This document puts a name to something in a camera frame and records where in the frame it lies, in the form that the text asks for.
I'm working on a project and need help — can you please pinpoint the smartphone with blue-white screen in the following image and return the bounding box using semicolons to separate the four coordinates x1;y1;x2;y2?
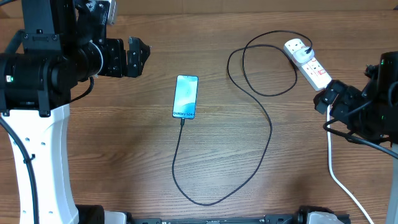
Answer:
172;75;198;119

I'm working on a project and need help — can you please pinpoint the black USB-C charging cable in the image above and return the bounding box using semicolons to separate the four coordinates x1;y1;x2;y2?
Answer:
171;30;313;207

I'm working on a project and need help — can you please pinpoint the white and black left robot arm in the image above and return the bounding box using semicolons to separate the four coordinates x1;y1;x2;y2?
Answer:
1;0;150;223

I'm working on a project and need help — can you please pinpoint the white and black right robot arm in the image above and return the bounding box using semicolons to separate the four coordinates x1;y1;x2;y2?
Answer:
313;52;397;223

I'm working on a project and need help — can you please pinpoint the white charger adapter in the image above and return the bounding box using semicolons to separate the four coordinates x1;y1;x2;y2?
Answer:
293;47;315;63

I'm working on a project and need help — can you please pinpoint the white power strip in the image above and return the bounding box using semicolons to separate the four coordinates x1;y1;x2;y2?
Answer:
284;39;331;91

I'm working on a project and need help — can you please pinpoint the white power strip cord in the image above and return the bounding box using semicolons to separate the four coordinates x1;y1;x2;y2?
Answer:
325;104;376;224

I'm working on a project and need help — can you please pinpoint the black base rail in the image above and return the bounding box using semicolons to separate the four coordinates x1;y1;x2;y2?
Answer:
124;203;352;224

